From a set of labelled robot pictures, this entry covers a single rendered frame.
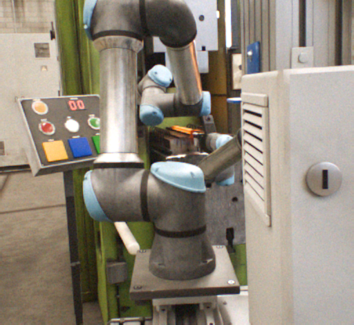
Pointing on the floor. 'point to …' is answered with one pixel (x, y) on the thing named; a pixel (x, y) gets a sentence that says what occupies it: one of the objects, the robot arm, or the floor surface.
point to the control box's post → (73, 245)
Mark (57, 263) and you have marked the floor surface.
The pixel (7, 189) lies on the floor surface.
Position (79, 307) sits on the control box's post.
